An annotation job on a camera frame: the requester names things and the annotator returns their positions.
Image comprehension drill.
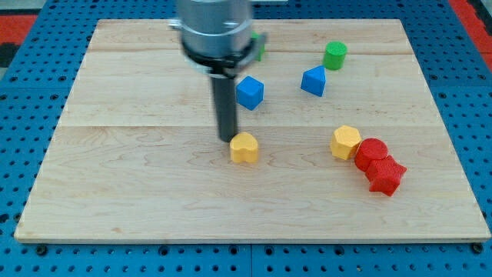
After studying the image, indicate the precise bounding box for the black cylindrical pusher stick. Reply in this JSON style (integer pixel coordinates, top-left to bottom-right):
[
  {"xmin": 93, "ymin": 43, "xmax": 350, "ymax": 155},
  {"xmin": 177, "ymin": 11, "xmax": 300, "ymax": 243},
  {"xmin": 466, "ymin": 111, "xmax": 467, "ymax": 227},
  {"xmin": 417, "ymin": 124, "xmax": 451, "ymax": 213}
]
[{"xmin": 211, "ymin": 78, "xmax": 238, "ymax": 142}]

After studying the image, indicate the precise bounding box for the yellow heart block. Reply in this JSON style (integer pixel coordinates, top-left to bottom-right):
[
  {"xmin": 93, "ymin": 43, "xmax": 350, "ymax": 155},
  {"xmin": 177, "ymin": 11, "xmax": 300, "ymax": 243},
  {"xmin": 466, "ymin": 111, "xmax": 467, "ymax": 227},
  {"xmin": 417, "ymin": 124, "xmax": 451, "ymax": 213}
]
[{"xmin": 229, "ymin": 132, "xmax": 259, "ymax": 163}]

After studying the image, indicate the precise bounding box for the green block behind arm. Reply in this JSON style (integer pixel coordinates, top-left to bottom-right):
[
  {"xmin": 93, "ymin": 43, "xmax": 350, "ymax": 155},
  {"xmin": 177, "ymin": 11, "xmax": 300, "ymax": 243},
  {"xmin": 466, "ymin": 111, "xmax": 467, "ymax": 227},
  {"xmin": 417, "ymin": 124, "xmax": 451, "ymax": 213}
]
[{"xmin": 251, "ymin": 31, "xmax": 266, "ymax": 62}]

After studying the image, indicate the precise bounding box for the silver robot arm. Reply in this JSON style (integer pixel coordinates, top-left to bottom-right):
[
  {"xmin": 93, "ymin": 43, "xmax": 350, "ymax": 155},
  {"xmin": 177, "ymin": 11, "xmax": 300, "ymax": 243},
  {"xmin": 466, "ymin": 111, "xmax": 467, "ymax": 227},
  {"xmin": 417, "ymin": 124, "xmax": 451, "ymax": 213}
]
[{"xmin": 170, "ymin": 0, "xmax": 267, "ymax": 142}]

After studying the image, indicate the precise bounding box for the red star block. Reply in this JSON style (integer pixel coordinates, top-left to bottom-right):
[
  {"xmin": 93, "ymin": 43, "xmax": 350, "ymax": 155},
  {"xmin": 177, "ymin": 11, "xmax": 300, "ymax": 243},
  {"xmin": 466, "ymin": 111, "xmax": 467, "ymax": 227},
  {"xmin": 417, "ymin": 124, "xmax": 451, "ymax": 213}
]
[{"xmin": 365, "ymin": 155, "xmax": 407, "ymax": 197}]

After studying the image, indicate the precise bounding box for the blue cube block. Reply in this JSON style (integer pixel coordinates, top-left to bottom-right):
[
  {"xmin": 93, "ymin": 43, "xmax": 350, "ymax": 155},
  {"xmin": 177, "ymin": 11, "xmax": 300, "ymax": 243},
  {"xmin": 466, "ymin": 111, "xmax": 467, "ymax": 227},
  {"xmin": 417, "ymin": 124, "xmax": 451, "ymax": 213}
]
[{"xmin": 236, "ymin": 76, "xmax": 264, "ymax": 111}]

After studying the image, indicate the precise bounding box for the blue triangle block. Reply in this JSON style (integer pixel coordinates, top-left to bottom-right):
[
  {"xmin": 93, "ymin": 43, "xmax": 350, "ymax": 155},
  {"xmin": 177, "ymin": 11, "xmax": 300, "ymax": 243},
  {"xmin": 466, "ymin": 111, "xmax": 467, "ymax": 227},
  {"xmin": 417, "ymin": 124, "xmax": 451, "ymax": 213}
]
[{"xmin": 300, "ymin": 65, "xmax": 326, "ymax": 97}]

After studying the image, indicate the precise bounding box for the green cylinder block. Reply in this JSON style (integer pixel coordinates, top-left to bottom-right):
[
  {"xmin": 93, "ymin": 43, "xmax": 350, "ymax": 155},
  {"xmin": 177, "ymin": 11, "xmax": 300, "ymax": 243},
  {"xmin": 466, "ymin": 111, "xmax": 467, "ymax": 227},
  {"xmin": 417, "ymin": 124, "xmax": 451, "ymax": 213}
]
[{"xmin": 322, "ymin": 41, "xmax": 347, "ymax": 71}]

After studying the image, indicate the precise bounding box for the yellow hexagon block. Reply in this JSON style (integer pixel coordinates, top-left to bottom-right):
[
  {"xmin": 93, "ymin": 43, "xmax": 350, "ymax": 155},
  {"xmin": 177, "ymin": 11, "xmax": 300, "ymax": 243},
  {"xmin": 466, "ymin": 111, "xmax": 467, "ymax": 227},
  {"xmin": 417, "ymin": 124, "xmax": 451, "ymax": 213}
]
[{"xmin": 330, "ymin": 125, "xmax": 362, "ymax": 160}]

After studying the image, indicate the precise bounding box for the wooden board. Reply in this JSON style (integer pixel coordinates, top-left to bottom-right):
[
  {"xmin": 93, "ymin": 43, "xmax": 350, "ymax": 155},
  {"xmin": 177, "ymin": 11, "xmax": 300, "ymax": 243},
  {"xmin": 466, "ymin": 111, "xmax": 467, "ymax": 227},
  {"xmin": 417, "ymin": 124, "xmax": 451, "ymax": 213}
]
[{"xmin": 15, "ymin": 19, "xmax": 490, "ymax": 244}]

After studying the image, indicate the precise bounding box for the red cylinder block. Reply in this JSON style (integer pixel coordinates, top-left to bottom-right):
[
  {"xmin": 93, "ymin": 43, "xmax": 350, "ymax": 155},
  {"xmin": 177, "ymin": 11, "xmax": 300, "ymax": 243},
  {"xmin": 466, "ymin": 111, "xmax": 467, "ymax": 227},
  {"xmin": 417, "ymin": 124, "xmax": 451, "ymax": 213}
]
[{"xmin": 354, "ymin": 138, "xmax": 388, "ymax": 172}]

